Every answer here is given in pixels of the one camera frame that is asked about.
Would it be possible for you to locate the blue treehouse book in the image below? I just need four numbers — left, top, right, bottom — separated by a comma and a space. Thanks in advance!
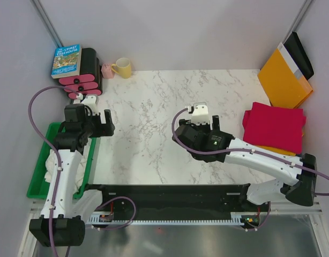
51, 44, 81, 79

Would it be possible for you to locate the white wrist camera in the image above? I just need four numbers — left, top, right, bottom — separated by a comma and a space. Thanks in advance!
187, 102, 211, 126
73, 93, 99, 115

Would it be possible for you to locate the black folder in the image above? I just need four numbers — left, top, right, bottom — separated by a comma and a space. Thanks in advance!
283, 32, 314, 80

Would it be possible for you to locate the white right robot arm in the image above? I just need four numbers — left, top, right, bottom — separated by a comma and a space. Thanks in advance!
171, 117, 317, 211

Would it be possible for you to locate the red folded t shirt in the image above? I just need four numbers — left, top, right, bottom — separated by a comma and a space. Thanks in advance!
242, 102, 306, 155

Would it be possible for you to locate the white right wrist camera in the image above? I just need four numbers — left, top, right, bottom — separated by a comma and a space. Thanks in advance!
187, 102, 211, 126

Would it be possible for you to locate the green plastic tray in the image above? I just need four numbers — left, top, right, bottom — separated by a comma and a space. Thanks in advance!
26, 138, 96, 200

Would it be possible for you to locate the white t shirt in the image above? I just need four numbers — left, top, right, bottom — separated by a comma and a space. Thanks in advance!
44, 146, 92, 194

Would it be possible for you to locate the yellow mug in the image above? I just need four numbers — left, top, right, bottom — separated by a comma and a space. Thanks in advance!
111, 57, 132, 79

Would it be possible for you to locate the white cable duct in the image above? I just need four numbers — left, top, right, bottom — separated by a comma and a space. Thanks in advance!
86, 212, 259, 226

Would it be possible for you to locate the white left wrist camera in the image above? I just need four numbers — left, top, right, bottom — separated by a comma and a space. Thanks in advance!
73, 93, 99, 115

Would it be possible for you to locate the small pink container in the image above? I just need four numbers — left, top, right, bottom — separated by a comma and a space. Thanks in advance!
101, 64, 114, 79

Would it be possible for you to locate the black pink drawer organizer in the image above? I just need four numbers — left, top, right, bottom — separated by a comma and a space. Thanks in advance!
58, 48, 103, 100

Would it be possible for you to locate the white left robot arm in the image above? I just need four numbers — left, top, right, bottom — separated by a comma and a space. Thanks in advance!
29, 103, 115, 247

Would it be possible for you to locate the orange folded t shirt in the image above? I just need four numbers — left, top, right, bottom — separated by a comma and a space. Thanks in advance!
248, 131, 304, 156

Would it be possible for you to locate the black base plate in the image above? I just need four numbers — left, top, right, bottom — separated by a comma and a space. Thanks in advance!
85, 184, 268, 220

